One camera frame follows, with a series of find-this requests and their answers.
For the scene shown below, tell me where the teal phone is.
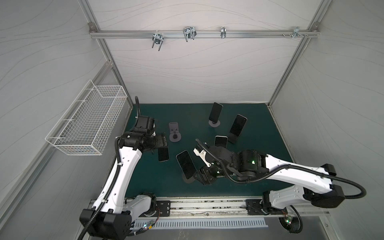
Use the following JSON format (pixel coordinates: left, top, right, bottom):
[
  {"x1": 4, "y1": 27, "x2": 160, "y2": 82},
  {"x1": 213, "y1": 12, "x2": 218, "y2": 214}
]
[{"x1": 176, "y1": 150, "x2": 197, "y2": 180}]

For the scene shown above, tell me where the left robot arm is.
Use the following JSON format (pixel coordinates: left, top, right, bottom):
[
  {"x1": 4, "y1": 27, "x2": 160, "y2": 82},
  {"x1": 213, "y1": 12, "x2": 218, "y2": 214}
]
[{"x1": 78, "y1": 132, "x2": 168, "y2": 240}]

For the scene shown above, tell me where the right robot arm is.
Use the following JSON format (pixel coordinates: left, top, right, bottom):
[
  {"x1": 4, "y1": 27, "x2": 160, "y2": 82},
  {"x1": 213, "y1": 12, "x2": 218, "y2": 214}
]
[{"x1": 194, "y1": 147, "x2": 346, "y2": 215}]

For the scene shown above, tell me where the front left round stand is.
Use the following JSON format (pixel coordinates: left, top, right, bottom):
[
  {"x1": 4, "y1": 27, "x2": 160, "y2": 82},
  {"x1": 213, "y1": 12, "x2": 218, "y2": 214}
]
[{"x1": 182, "y1": 174, "x2": 196, "y2": 184}]

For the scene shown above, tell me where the round stand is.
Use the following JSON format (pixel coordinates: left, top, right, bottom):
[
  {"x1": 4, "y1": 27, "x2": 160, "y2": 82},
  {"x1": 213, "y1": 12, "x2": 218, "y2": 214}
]
[
  {"x1": 169, "y1": 122, "x2": 182, "y2": 143},
  {"x1": 209, "y1": 120, "x2": 221, "y2": 128},
  {"x1": 182, "y1": 174, "x2": 196, "y2": 184}
]

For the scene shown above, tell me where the back left round stand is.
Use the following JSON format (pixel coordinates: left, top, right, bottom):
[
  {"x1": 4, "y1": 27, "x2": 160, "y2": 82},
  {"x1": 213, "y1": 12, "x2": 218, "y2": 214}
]
[{"x1": 169, "y1": 122, "x2": 182, "y2": 143}]

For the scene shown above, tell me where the white centre phone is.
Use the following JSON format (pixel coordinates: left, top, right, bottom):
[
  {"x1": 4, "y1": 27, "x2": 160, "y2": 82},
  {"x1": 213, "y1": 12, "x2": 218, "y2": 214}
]
[{"x1": 214, "y1": 136, "x2": 228, "y2": 149}]

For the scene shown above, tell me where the dark angular stand right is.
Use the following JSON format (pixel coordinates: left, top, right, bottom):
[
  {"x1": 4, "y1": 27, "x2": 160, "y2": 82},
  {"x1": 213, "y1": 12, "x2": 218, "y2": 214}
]
[{"x1": 228, "y1": 133, "x2": 238, "y2": 144}]

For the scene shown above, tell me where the back centre round stand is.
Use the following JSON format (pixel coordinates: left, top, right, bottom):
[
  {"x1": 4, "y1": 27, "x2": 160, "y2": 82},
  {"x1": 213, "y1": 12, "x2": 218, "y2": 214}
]
[{"x1": 209, "y1": 120, "x2": 221, "y2": 128}]

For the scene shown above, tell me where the purple phone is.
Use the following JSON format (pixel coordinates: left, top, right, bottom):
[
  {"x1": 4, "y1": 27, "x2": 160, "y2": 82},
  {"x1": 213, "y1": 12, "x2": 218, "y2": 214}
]
[{"x1": 230, "y1": 114, "x2": 248, "y2": 137}]

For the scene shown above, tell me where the green table mat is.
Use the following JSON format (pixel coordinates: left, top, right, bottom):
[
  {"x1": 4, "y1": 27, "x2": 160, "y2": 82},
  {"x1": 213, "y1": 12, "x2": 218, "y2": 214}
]
[{"x1": 126, "y1": 104, "x2": 291, "y2": 198}]

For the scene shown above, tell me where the left metal clamp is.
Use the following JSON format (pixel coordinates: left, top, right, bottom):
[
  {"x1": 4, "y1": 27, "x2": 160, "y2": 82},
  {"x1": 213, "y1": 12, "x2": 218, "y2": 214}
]
[{"x1": 152, "y1": 33, "x2": 164, "y2": 51}]

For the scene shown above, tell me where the metal clamp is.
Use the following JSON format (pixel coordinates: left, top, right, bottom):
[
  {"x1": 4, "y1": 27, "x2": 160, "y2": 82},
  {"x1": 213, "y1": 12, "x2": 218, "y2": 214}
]
[
  {"x1": 282, "y1": 27, "x2": 309, "y2": 39},
  {"x1": 152, "y1": 33, "x2": 164, "y2": 51},
  {"x1": 221, "y1": 27, "x2": 227, "y2": 39},
  {"x1": 183, "y1": 26, "x2": 197, "y2": 42}
]

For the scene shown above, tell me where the right metal clamp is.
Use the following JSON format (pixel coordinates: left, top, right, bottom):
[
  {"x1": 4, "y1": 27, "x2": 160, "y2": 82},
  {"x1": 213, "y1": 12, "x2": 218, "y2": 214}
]
[{"x1": 282, "y1": 27, "x2": 309, "y2": 39}]

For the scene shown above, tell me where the aluminium crossbar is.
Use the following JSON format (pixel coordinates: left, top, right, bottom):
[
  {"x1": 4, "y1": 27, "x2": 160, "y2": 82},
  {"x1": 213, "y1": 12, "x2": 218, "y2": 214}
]
[{"x1": 90, "y1": 29, "x2": 321, "y2": 39}]

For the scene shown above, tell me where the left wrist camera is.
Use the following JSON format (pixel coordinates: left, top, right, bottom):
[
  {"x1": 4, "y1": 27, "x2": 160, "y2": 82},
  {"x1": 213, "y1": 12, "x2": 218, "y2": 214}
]
[{"x1": 135, "y1": 116, "x2": 155, "y2": 133}]

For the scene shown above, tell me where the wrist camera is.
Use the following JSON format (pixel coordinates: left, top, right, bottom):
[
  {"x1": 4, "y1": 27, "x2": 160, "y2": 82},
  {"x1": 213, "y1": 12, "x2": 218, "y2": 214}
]
[
  {"x1": 193, "y1": 146, "x2": 211, "y2": 168},
  {"x1": 135, "y1": 116, "x2": 155, "y2": 133}
]

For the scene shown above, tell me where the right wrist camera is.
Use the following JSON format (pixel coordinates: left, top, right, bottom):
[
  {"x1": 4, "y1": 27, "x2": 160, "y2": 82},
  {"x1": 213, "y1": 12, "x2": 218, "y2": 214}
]
[{"x1": 193, "y1": 146, "x2": 211, "y2": 168}]

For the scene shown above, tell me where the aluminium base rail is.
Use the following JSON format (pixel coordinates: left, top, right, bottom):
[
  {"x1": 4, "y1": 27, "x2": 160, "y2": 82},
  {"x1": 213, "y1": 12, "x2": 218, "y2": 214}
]
[{"x1": 83, "y1": 196, "x2": 331, "y2": 222}]

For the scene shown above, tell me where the white wire basket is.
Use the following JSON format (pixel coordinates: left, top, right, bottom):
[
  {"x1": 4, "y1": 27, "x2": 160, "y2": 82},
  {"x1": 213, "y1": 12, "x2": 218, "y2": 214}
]
[{"x1": 45, "y1": 80, "x2": 127, "y2": 156}]

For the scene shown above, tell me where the white slotted cable duct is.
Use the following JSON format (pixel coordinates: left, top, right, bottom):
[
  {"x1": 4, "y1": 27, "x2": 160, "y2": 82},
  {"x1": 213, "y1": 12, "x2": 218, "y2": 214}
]
[{"x1": 131, "y1": 217, "x2": 269, "y2": 231}]

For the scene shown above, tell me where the left black cable conduit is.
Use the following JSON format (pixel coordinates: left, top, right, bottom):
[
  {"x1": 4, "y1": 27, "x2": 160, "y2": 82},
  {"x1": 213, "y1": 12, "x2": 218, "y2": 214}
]
[{"x1": 77, "y1": 95, "x2": 142, "y2": 240}]

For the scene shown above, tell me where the black cable conduit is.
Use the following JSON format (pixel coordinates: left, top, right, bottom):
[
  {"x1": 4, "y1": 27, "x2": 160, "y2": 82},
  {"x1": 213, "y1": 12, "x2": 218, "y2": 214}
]
[
  {"x1": 194, "y1": 138, "x2": 367, "y2": 200},
  {"x1": 77, "y1": 95, "x2": 142, "y2": 240}
]

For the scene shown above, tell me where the right black cable conduit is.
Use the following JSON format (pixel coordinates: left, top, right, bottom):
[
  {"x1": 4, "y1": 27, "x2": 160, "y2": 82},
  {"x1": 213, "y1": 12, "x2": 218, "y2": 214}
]
[{"x1": 194, "y1": 138, "x2": 367, "y2": 200}]

